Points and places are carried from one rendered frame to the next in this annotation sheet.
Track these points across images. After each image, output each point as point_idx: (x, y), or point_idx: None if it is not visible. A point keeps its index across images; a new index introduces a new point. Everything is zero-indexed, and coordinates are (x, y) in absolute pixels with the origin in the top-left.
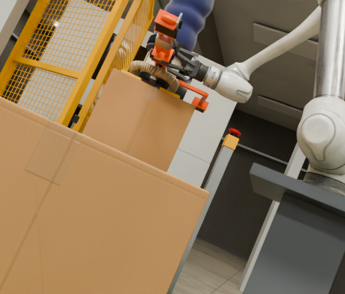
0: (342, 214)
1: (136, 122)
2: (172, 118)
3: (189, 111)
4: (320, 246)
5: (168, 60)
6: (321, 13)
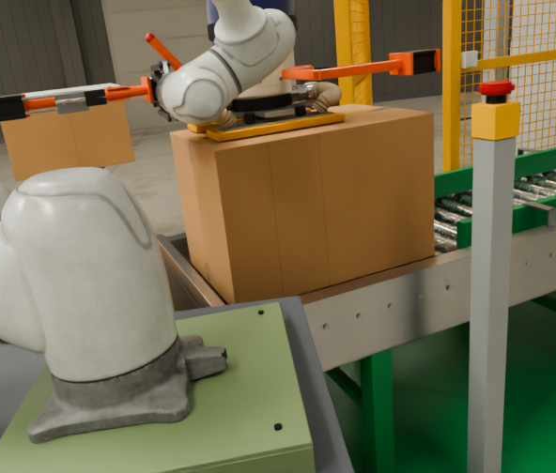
0: None
1: (198, 207)
2: (209, 185)
3: (213, 164)
4: None
5: (150, 100)
6: None
